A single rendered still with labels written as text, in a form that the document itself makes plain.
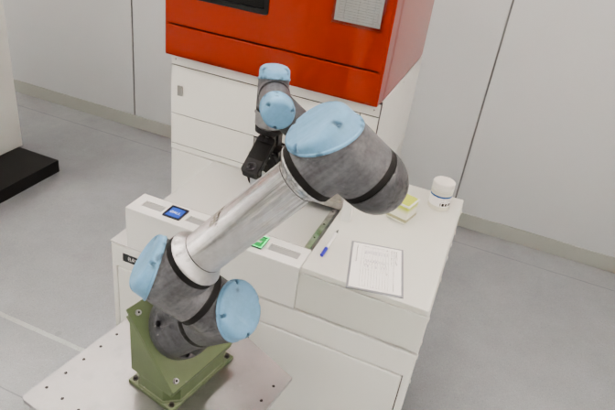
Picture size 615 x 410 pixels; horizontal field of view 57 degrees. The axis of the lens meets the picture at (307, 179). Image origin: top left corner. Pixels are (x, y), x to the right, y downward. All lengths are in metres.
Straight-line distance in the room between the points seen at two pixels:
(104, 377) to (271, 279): 0.48
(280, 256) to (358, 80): 0.65
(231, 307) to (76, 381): 0.47
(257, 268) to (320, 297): 0.19
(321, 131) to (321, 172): 0.07
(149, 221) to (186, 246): 0.65
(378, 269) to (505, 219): 2.22
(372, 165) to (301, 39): 1.05
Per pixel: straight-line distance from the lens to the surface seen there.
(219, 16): 2.01
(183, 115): 2.27
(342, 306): 1.52
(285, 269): 1.53
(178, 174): 2.40
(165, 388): 1.32
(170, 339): 1.24
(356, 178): 0.89
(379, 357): 1.60
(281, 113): 1.24
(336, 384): 1.72
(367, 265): 1.54
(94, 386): 1.42
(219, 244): 1.00
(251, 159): 1.38
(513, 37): 3.31
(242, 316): 1.13
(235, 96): 2.11
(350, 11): 1.81
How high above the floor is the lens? 1.88
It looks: 29 degrees down
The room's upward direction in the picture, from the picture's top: 8 degrees clockwise
